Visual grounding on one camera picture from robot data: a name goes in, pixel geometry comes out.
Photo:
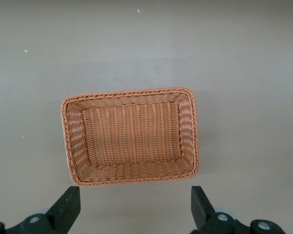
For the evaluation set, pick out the brown wicker basket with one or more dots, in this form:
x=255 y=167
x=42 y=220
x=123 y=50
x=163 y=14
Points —
x=131 y=136

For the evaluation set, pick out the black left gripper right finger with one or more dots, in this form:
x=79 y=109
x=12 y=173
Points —
x=205 y=219

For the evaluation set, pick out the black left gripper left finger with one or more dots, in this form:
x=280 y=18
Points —
x=61 y=214

